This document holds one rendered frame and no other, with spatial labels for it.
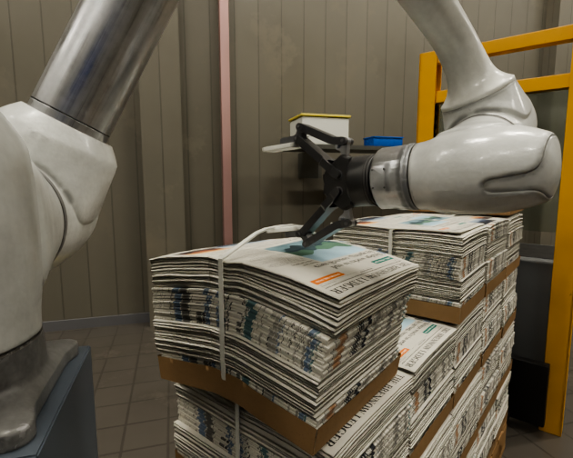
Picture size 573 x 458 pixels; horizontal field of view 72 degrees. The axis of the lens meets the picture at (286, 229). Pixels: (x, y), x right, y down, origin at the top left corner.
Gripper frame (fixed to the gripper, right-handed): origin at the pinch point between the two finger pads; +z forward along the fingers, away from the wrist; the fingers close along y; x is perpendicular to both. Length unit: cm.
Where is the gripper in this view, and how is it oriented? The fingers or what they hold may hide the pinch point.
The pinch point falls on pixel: (274, 188)
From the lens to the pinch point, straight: 69.7
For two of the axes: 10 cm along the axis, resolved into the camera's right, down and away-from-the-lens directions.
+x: 6.3, -0.9, 7.7
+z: -7.7, 0.0, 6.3
